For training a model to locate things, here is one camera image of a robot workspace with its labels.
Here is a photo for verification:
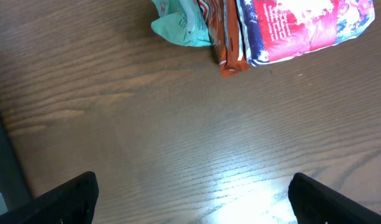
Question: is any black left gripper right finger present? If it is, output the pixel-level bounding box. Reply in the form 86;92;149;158
288;172;381;224

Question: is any red brown snack packet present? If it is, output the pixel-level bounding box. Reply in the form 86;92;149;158
198;0;249;78

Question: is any pink purple snack bag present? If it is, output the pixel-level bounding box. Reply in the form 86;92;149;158
236;0;375;67

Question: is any teal green snack packet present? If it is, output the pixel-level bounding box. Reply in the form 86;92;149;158
151;0;211;47

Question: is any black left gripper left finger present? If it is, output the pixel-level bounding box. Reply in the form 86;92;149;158
0;171;99;224

